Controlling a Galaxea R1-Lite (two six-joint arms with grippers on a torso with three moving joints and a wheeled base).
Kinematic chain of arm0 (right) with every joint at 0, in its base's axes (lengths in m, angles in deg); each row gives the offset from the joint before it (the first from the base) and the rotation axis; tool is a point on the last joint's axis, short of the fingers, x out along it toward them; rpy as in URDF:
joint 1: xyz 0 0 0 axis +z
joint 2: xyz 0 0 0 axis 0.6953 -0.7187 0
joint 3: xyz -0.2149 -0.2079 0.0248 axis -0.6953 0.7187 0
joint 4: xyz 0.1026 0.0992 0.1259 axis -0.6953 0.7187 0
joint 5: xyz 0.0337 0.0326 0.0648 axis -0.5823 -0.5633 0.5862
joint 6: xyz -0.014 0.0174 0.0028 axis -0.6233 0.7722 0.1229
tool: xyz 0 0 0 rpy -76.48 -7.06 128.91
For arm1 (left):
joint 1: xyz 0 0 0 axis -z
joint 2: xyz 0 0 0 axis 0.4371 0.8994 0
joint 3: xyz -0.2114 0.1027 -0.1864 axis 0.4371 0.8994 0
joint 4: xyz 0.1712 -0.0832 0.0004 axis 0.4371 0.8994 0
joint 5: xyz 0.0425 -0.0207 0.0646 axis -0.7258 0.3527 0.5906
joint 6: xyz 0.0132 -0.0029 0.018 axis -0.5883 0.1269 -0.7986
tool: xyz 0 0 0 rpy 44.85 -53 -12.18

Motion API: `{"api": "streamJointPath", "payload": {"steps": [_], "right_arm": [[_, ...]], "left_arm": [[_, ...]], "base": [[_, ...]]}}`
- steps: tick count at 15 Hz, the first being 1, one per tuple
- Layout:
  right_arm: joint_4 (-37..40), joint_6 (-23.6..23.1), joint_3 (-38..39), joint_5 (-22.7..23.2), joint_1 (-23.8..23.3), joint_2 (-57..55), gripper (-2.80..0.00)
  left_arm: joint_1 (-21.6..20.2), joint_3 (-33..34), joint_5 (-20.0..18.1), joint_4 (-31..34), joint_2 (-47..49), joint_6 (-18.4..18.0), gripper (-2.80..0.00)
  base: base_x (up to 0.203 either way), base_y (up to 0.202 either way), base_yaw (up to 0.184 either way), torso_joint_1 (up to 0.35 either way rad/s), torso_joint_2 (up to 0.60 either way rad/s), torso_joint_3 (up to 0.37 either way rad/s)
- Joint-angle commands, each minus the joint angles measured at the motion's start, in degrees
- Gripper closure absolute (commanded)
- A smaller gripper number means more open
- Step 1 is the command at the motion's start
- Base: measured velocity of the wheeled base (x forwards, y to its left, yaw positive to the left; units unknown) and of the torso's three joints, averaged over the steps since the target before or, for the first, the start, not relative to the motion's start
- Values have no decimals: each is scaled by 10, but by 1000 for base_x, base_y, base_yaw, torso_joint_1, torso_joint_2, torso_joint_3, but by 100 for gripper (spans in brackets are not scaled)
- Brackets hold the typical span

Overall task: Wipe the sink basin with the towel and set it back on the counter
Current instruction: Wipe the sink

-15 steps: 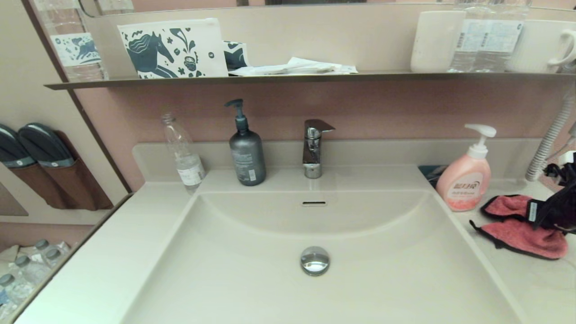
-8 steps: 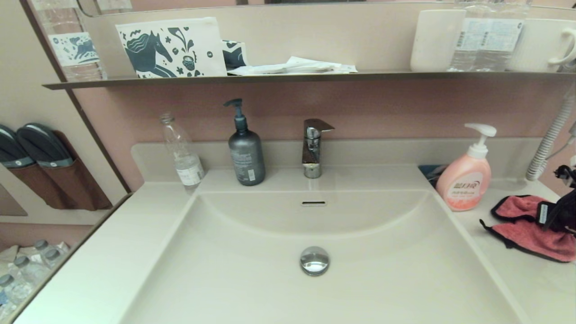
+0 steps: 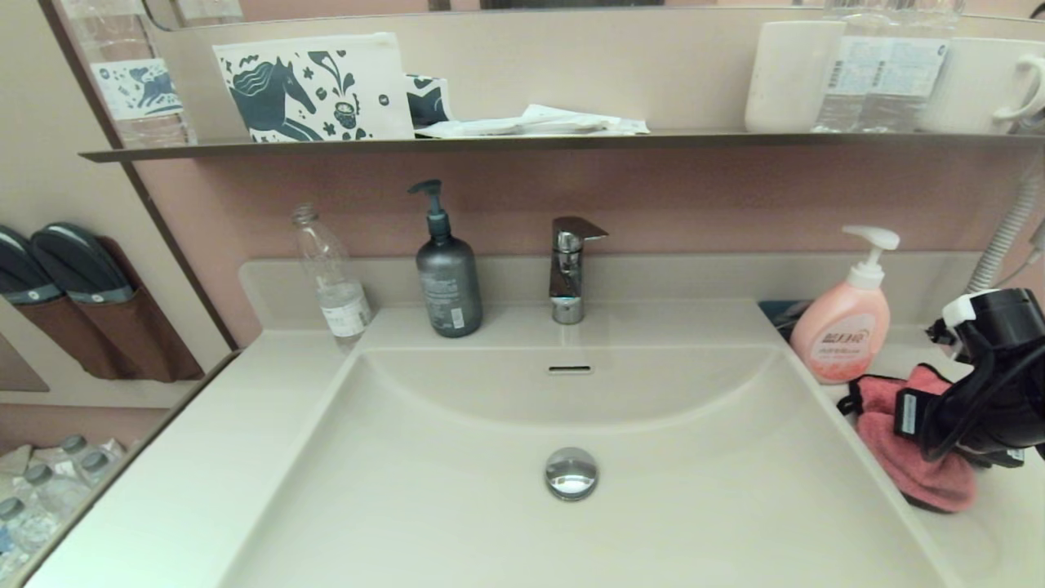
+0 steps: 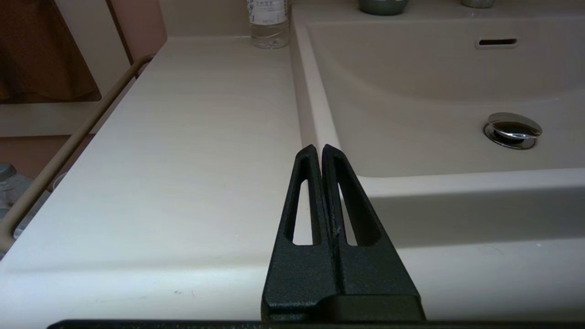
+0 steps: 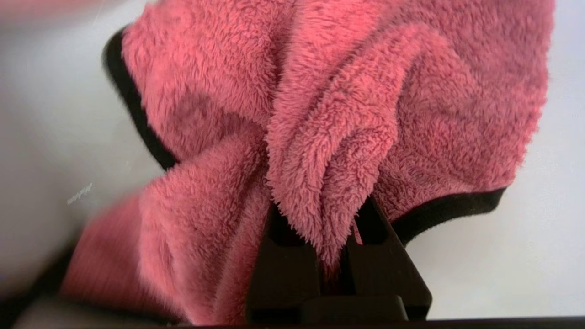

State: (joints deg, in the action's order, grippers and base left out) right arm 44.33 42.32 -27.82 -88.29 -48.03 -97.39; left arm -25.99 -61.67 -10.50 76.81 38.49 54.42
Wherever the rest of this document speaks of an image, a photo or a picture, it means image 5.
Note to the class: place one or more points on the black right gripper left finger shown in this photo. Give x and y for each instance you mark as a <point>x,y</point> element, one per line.
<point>283,278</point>

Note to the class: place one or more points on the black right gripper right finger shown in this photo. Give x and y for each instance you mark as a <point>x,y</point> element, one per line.
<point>384,269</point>

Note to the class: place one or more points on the pink fluffy cloth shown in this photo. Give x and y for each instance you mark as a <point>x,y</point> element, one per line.
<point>356,105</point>

